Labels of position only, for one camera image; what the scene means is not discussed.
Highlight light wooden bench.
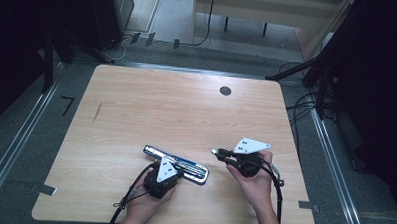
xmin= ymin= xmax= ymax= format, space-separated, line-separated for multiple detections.
xmin=189 ymin=0 xmax=356 ymax=63

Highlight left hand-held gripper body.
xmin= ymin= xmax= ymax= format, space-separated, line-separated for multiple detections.
xmin=141 ymin=155 xmax=183 ymax=201

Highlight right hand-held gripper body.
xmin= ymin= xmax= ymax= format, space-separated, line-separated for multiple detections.
xmin=231 ymin=136 xmax=273 ymax=180

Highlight black cabinet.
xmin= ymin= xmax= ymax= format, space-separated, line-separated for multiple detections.
xmin=88 ymin=0 xmax=135 ymax=53

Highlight white floor cable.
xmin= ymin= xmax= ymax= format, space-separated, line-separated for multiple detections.
xmin=110 ymin=33 xmax=137 ymax=63

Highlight metal floor rail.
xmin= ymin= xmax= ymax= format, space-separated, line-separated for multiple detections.
xmin=305 ymin=107 xmax=372 ymax=224
xmin=0 ymin=60 xmax=66 ymax=209

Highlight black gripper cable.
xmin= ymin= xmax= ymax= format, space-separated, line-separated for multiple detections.
xmin=258 ymin=159 xmax=287 ymax=224
xmin=107 ymin=161 xmax=157 ymax=224

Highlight grey tape piece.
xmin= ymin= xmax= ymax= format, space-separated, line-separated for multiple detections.
xmin=28 ymin=181 xmax=59 ymax=197
xmin=297 ymin=200 xmax=321 ymax=213

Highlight black stand with cables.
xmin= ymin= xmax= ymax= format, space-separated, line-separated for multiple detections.
xmin=263 ymin=43 xmax=337 ymax=122

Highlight black floor cables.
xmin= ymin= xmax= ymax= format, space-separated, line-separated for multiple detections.
xmin=274 ymin=60 xmax=340 ymax=159

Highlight person's right hand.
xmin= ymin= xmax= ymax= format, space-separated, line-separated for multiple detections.
xmin=224 ymin=148 xmax=275 ymax=215

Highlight black stand legs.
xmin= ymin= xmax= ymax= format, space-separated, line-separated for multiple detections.
xmin=41 ymin=26 xmax=117 ymax=97

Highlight blue stapler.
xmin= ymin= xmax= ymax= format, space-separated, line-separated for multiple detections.
xmin=141 ymin=143 xmax=211 ymax=186

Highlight person's left hand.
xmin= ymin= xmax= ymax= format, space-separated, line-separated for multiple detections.
xmin=124 ymin=184 xmax=178 ymax=224

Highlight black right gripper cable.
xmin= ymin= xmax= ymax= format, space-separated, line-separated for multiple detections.
xmin=258 ymin=159 xmax=287 ymax=224

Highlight black hanging cable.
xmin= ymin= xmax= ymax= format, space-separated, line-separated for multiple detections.
xmin=180 ymin=0 xmax=217 ymax=49

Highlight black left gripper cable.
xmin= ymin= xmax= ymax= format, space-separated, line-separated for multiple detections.
xmin=107 ymin=161 xmax=157 ymax=224

